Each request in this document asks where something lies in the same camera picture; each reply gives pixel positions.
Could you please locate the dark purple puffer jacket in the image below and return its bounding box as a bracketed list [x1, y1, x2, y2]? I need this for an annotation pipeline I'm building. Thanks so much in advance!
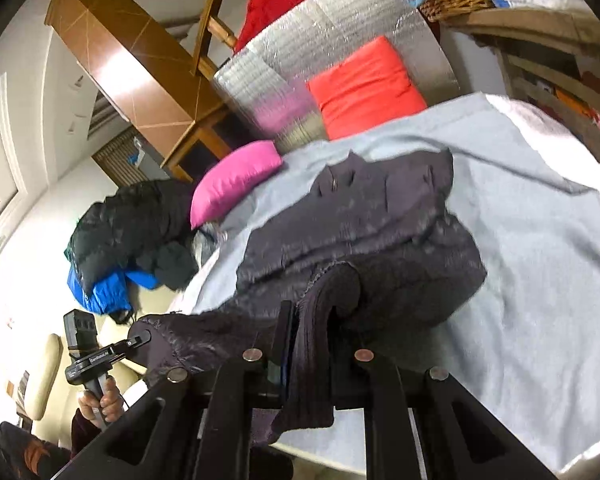
[130, 149, 488, 448]

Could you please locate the wooden table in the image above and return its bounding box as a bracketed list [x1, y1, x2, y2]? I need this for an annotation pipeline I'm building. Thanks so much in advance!
[440, 5, 600, 161]

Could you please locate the grey blanket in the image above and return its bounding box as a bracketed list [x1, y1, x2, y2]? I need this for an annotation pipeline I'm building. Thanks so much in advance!
[182, 92, 600, 471]

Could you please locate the person's left forearm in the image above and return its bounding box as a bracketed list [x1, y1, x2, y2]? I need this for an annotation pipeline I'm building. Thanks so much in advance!
[70, 407, 106, 461]

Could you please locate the black puffer jacket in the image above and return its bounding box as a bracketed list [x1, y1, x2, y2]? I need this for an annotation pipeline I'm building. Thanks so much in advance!
[70, 178, 201, 296]

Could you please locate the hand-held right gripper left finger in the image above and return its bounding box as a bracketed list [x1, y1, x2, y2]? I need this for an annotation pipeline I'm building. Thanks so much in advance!
[52, 300, 301, 480]

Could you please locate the wooden stair railing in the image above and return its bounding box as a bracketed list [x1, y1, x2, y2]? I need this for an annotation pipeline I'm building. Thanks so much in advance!
[190, 0, 258, 78]

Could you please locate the person's dark clothing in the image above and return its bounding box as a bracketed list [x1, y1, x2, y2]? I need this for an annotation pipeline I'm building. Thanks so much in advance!
[0, 420, 73, 480]

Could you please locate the orange-red pillow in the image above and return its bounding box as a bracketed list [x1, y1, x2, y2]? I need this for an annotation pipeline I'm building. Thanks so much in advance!
[307, 35, 428, 142]

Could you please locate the clear plastic bag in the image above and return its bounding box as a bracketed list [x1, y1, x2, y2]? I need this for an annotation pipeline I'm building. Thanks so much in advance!
[192, 222, 229, 261]

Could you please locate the person's left hand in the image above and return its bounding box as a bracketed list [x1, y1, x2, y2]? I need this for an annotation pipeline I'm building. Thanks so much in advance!
[77, 375, 126, 432]

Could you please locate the blue jacket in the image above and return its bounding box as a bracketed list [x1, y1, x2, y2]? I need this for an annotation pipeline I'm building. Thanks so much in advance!
[67, 262, 161, 316]

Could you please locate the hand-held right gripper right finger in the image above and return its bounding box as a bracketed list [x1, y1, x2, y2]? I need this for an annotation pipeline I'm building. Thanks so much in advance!
[327, 317, 556, 480]

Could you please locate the white bed sheet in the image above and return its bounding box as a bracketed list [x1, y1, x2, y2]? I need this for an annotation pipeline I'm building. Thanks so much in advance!
[485, 92, 600, 476]

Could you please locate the wooden cabinet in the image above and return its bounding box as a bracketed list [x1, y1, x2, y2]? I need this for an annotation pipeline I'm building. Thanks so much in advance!
[45, 0, 231, 181]

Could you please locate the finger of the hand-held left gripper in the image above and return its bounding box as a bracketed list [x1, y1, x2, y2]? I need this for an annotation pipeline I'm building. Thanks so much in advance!
[126, 321, 156, 361]

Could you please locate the silver foil insulation panel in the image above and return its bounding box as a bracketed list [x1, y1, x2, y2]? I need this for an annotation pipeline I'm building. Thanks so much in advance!
[212, 0, 458, 153]

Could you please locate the pink pillow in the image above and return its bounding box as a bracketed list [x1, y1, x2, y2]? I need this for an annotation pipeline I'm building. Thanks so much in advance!
[190, 140, 283, 231]

